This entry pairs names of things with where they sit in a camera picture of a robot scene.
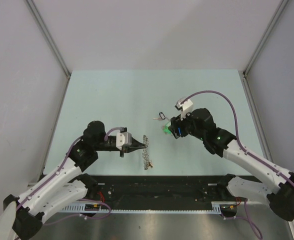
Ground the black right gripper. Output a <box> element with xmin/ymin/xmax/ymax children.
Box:
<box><xmin>168</xmin><ymin>108</ymin><xmax>206</xmax><ymax>141</ymax></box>

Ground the metal disc with keyrings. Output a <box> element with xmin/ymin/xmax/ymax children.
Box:
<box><xmin>142</xmin><ymin>135</ymin><xmax>152</xmax><ymax>171</ymax></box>

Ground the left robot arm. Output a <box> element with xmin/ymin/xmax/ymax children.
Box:
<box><xmin>3</xmin><ymin>120</ymin><xmax>147</xmax><ymax>240</ymax></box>

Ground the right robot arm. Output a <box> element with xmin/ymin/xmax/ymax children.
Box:
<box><xmin>168</xmin><ymin>108</ymin><xmax>294</xmax><ymax>222</ymax></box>

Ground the black tag key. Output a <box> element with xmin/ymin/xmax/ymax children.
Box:
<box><xmin>153</xmin><ymin>112</ymin><xmax>166</xmax><ymax>121</ymax></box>

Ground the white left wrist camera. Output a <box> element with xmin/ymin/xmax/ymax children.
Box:
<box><xmin>116</xmin><ymin>131</ymin><xmax>132</xmax><ymax>150</ymax></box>

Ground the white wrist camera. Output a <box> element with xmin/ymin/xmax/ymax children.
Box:
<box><xmin>175</xmin><ymin>98</ymin><xmax>194</xmax><ymax>121</ymax></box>
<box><xmin>116</xmin><ymin>131</ymin><xmax>132</xmax><ymax>150</ymax></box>

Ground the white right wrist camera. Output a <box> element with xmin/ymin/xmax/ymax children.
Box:
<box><xmin>175</xmin><ymin>98</ymin><xmax>194</xmax><ymax>121</ymax></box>

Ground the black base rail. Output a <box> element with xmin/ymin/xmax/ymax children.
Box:
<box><xmin>59</xmin><ymin>174</ymin><xmax>240</xmax><ymax>210</ymax></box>

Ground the white slotted cable duct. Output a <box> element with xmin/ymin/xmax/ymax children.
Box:
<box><xmin>56</xmin><ymin>202</ymin><xmax>238</xmax><ymax>215</ymax></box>

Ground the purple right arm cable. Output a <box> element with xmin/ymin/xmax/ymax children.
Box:
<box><xmin>183</xmin><ymin>90</ymin><xmax>294</xmax><ymax>238</ymax></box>

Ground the aluminium frame post right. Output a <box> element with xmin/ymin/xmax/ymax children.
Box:
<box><xmin>242</xmin><ymin>0</ymin><xmax>291</xmax><ymax>78</ymax></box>

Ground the aluminium frame post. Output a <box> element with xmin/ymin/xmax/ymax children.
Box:
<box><xmin>24</xmin><ymin>0</ymin><xmax>71</xmax><ymax>80</ymax></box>
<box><xmin>242</xmin><ymin>0</ymin><xmax>291</xmax><ymax>78</ymax></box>

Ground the aluminium frame post left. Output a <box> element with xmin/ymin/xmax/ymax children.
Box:
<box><xmin>24</xmin><ymin>0</ymin><xmax>71</xmax><ymax>80</ymax></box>

